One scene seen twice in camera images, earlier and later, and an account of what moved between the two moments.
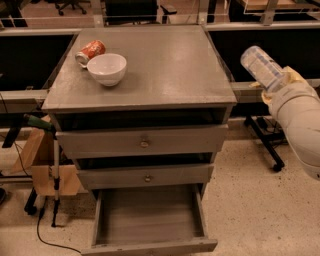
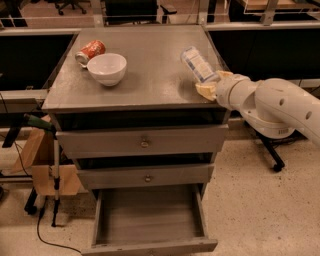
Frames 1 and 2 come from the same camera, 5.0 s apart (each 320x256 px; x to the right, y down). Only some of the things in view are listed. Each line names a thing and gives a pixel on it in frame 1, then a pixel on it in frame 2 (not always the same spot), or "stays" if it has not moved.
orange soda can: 90,51 stays
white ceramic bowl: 108,68 stays
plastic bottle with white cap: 260,66 → 200,67
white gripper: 289,94 → 227,90
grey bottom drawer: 148,219 stays
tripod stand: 56,205 stays
